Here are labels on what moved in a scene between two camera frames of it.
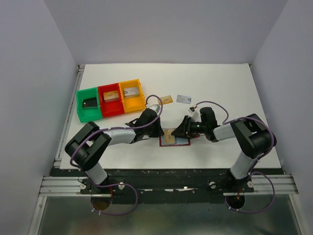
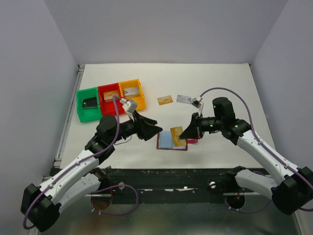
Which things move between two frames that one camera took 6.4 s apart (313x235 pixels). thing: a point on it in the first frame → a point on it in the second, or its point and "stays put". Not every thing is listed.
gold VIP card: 168,138 → 176,132
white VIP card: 183,99 stays put
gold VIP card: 166,100 stays put
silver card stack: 131,92 stays put
